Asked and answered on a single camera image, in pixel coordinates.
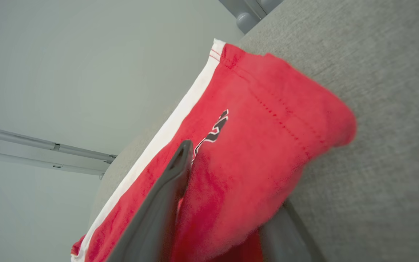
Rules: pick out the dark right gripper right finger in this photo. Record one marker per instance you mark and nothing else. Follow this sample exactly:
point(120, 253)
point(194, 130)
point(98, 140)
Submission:
point(289, 240)

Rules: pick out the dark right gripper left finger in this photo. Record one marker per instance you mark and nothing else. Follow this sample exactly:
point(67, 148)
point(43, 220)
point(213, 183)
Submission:
point(155, 218)

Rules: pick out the red shorts with white stripe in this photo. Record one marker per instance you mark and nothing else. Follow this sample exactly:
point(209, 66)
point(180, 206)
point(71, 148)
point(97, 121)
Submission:
point(267, 127)

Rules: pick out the grey fabric sofa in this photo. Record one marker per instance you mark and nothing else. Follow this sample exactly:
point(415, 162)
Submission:
point(376, 109)

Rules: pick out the white ceiling track rail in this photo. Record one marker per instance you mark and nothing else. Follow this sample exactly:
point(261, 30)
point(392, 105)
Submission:
point(31, 140)

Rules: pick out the grey partition post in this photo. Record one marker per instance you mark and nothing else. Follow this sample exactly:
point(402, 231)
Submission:
point(247, 22)

